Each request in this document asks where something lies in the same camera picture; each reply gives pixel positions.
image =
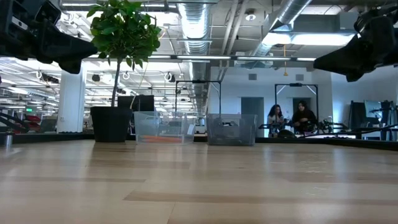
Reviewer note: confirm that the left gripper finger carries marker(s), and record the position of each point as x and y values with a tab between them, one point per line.
71	67
68	46

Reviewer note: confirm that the clear plastic bin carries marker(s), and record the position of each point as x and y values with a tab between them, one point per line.
164	124

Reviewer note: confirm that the white round column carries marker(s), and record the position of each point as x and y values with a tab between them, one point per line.
71	102

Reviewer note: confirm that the background computer monitor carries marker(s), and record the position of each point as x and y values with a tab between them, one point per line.
373	109

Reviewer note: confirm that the green plant in black pot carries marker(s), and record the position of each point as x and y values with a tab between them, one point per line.
124	31

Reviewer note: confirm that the person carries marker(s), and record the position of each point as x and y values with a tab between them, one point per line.
275	118
304	116

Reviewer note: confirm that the red chair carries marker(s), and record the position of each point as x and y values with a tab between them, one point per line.
31	119

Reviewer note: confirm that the black monitor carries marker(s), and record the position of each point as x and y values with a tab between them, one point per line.
144	102

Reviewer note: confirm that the small metal cylinder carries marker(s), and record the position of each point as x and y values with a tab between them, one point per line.
6	140

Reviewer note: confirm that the grey door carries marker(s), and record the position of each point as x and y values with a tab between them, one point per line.
252	107

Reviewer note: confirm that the ceiling light strip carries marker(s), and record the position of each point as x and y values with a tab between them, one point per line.
202	57

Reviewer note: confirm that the smoked grey plastic bin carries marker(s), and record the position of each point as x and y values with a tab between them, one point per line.
231	133

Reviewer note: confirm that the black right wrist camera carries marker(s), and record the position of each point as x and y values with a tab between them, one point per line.
373	11

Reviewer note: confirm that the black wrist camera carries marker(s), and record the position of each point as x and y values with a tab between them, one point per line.
373	11
46	12

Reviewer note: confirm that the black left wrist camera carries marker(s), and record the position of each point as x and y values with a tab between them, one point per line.
46	12

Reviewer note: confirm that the black frame stand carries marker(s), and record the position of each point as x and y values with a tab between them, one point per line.
295	84

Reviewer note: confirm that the black aluminium table frame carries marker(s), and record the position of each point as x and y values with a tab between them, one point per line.
62	137

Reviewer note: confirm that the silver ventilation duct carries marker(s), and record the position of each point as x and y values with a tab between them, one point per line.
196	25
289	9

